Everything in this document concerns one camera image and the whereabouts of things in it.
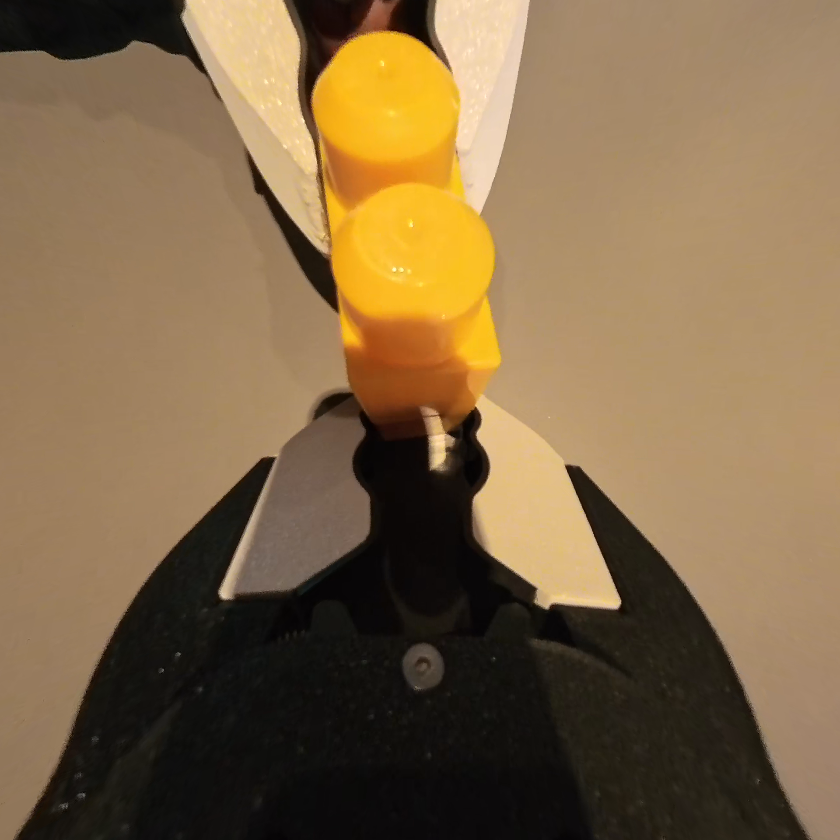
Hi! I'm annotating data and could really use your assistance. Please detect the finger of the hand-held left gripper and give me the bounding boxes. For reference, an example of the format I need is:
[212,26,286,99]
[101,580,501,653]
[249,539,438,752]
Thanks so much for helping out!
[180,0,330,257]
[430,0,530,216]

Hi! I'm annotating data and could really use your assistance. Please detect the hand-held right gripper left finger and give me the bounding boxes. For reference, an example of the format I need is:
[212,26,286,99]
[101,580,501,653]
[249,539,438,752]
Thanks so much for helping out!
[220,394,375,602]

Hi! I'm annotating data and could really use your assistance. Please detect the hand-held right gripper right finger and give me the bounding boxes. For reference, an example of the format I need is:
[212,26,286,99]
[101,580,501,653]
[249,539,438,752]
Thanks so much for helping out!
[469,397,622,611]

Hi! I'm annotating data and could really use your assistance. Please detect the yellow two-stud block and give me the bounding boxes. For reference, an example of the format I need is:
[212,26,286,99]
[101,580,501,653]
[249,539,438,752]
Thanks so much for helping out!
[311,29,504,441]

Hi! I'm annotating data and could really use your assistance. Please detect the person's left hand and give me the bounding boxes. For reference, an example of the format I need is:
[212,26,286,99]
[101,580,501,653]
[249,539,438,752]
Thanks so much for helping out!
[0,0,206,64]

